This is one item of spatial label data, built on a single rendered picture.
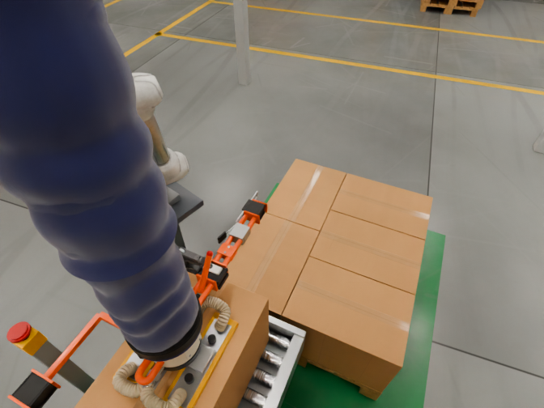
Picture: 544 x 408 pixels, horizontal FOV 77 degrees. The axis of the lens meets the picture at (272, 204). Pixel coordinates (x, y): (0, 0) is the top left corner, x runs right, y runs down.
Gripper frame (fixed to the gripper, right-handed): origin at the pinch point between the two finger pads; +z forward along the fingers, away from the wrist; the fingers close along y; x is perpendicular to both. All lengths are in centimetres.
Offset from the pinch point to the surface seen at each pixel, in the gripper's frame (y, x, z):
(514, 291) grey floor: 109, -129, 153
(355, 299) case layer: 54, -43, 52
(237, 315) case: 12.9, 6.3, 12.4
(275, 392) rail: 48, 15, 32
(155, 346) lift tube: -18.0, 35.1, 6.1
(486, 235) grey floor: 109, -175, 135
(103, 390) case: 13, 47, -15
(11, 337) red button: 3, 48, -49
